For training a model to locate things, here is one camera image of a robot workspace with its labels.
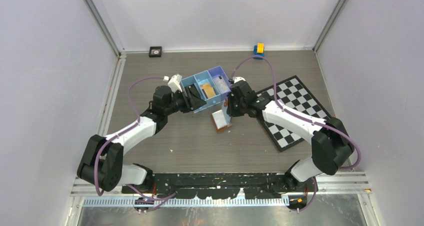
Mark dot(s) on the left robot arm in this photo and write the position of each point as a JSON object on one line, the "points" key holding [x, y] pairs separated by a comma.
{"points": [[102, 161]]}

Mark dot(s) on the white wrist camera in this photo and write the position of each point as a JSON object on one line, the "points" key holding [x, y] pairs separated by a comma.
{"points": [[236, 79], [174, 82]]}

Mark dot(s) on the small black square object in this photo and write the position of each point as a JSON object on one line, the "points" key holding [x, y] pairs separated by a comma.
{"points": [[155, 52]]}

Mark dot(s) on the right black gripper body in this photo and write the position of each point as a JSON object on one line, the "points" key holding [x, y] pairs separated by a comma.
{"points": [[236, 108]]}

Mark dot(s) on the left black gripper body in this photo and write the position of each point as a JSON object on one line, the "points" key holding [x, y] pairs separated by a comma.
{"points": [[179, 103]]}

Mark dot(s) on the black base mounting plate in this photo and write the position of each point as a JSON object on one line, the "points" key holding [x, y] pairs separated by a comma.
{"points": [[220, 186]]}

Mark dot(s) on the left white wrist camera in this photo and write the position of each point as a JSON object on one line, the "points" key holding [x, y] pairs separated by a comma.
{"points": [[174, 82]]}

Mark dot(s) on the white item in box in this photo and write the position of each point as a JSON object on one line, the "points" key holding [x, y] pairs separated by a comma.
{"points": [[221, 84]]}

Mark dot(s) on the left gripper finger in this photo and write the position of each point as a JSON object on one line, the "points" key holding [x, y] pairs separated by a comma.
{"points": [[193, 93], [197, 105]]}

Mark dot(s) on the black white checkerboard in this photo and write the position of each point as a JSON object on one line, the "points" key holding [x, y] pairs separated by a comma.
{"points": [[294, 94]]}

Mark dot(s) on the blue yellow toy block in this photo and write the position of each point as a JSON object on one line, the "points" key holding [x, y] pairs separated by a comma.
{"points": [[259, 51]]}

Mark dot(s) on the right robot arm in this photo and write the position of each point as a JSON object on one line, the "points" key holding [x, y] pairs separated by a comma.
{"points": [[330, 146]]}

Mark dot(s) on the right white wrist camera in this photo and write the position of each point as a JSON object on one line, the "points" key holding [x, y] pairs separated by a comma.
{"points": [[236, 79]]}

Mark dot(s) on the blue three-compartment organizer box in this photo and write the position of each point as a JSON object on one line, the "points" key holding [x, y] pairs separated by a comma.
{"points": [[207, 76]]}

